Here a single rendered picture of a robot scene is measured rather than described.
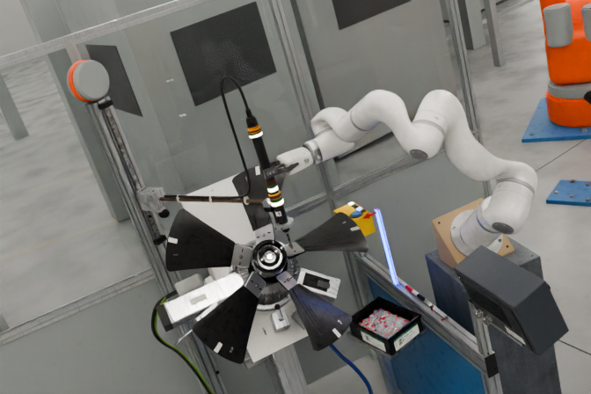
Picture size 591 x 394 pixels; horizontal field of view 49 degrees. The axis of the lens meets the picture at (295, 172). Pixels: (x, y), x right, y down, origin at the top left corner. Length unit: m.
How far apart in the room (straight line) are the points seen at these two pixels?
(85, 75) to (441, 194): 1.86
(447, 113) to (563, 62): 3.81
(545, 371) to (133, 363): 1.75
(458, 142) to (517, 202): 0.27
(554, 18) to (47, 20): 4.19
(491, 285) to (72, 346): 1.91
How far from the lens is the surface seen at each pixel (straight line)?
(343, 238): 2.31
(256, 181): 2.36
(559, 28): 5.53
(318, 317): 2.23
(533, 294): 1.74
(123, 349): 3.11
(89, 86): 2.55
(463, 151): 1.95
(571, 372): 3.38
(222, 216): 2.55
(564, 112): 5.78
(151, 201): 2.59
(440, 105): 1.90
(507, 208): 2.05
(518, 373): 2.65
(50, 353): 3.08
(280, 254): 2.23
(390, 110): 1.88
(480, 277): 1.83
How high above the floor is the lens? 2.25
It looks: 21 degrees down
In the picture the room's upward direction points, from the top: 17 degrees counter-clockwise
